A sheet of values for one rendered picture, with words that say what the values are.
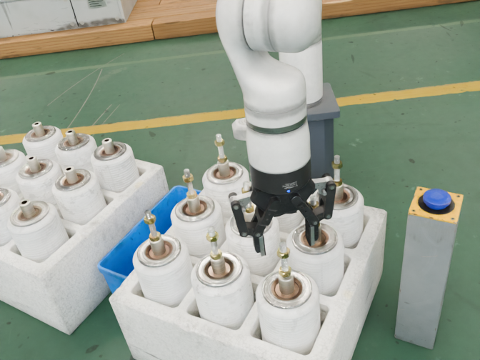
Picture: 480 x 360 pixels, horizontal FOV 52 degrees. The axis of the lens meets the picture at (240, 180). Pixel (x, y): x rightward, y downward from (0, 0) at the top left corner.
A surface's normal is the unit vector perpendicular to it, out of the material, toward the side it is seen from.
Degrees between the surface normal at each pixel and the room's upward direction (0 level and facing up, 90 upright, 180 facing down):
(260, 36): 102
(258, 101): 85
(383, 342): 0
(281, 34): 96
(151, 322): 90
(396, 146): 0
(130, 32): 90
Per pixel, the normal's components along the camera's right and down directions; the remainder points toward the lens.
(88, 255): 0.86, 0.22
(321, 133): 0.02, 0.59
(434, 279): -0.45, 0.57
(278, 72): 0.05, -0.73
